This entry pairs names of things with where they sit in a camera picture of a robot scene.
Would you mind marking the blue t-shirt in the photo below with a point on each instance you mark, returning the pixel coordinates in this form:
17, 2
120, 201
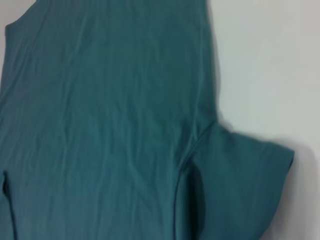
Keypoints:
112, 125

